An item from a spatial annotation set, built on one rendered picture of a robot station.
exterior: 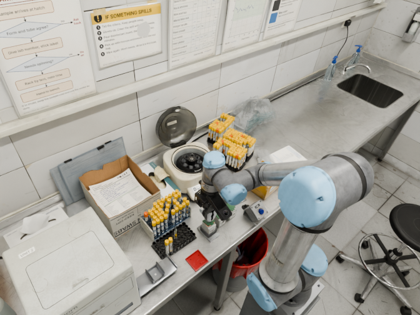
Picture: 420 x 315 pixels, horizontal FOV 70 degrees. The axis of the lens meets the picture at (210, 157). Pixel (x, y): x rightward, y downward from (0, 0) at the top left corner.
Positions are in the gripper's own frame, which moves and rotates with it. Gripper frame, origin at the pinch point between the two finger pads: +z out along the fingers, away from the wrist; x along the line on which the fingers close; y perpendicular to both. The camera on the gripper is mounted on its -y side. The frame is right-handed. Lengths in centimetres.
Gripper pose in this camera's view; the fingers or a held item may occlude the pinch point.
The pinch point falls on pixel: (210, 220)
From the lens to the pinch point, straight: 127.2
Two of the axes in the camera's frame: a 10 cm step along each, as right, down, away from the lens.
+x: -7.5, 4.1, -5.2
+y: -6.6, -5.5, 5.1
